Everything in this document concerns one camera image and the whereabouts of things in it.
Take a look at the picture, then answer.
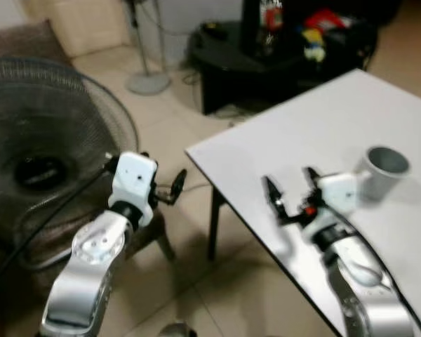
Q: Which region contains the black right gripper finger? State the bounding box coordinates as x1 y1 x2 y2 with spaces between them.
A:
262 176 288 218
302 166 323 200

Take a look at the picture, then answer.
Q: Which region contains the brown wicker stool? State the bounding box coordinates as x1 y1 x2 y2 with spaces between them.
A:
125 208 178 265

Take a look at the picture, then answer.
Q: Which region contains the dark table leg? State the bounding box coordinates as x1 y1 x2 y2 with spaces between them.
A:
206 184 225 263

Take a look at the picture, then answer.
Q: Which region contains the grey mug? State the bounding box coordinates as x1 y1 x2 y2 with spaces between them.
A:
355 145 412 205

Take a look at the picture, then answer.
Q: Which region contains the large black fan grille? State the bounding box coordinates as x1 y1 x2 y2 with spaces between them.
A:
0 55 140 272

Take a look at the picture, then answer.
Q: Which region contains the black low cabinet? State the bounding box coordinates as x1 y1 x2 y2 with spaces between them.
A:
189 19 380 117

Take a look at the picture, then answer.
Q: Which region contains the yellow and blue toy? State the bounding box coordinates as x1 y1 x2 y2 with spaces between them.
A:
301 28 328 63

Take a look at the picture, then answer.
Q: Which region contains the grey robot foot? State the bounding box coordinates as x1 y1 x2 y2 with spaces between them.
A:
157 321 198 337

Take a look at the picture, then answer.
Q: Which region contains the beige box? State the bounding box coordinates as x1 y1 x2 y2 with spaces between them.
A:
21 0 131 59

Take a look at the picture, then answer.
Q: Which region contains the dark bottle with red label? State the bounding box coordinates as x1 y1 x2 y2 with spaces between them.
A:
258 0 286 56

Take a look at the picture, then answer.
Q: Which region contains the red package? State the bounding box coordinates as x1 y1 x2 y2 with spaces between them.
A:
305 8 354 33

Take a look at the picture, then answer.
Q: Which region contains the brown woven sofa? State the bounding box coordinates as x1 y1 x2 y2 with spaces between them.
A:
0 19 73 68

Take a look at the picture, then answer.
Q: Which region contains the black television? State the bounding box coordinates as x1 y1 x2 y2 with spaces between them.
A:
241 0 402 30

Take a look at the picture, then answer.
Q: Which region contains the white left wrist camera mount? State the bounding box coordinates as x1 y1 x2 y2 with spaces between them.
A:
110 152 159 227

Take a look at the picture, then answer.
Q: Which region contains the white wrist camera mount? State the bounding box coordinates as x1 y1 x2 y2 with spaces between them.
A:
110 152 159 227
314 172 360 217

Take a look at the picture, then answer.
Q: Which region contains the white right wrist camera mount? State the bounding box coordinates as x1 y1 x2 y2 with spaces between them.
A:
314 172 360 217

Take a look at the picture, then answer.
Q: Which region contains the grey pedestal fan stand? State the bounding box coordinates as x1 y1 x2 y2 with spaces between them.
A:
125 0 172 97

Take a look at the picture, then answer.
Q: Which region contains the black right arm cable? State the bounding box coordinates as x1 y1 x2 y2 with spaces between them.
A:
328 209 421 337

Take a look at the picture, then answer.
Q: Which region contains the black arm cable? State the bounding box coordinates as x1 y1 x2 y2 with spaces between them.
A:
328 209 421 337
0 156 120 297

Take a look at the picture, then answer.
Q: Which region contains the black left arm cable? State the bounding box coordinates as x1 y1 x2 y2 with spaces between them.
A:
0 156 120 297

